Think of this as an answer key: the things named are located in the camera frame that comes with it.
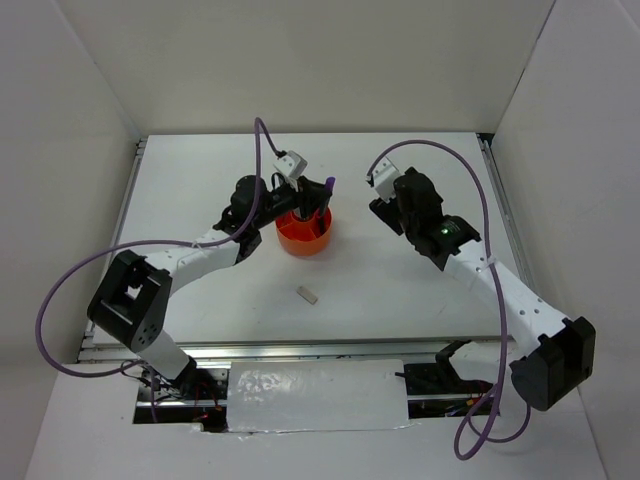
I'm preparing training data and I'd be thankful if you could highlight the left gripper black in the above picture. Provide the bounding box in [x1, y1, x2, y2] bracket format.
[252, 176, 332, 230]

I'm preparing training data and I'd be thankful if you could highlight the purple black highlighter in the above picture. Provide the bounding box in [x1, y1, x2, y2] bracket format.
[320, 176, 336, 216]

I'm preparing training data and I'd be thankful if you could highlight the beige eraser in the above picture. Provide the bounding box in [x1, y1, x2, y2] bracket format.
[296, 286, 318, 305]

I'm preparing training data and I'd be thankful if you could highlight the pink black highlighter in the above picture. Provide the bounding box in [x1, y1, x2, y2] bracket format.
[316, 210, 326, 235]

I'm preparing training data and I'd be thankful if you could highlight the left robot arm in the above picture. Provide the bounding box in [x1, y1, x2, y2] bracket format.
[87, 173, 335, 399]

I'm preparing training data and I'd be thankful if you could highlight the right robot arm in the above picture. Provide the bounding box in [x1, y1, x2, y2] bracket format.
[368, 161, 596, 411]

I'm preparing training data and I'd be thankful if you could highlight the orange round organizer container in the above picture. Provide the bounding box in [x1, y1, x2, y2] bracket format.
[275, 209, 333, 257]

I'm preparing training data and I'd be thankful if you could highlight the white cover panel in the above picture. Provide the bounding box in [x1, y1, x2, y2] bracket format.
[226, 359, 409, 433]

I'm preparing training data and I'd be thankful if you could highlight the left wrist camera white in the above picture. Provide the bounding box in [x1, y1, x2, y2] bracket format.
[273, 150, 308, 190]

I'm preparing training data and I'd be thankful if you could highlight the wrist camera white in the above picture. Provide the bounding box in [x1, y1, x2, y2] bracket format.
[367, 157, 401, 203]
[273, 150, 308, 190]

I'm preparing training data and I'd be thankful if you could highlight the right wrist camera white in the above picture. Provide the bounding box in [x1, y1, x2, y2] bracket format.
[367, 157, 401, 203]

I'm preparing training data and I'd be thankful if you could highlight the aluminium right rail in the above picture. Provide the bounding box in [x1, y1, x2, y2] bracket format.
[477, 132, 559, 354]

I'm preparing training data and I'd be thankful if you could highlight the aluminium rail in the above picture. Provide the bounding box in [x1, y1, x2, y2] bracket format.
[477, 132, 559, 354]
[79, 335, 549, 360]

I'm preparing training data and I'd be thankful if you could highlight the aluminium front rail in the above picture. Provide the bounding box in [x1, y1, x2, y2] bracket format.
[79, 335, 549, 360]

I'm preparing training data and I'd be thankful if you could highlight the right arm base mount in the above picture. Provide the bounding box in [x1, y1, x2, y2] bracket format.
[395, 340, 493, 419]

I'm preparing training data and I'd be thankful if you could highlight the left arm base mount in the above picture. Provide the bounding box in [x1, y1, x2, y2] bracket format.
[121, 360, 230, 433]

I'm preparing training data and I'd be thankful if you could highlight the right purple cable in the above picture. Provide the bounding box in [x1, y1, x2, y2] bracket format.
[367, 140, 532, 461]

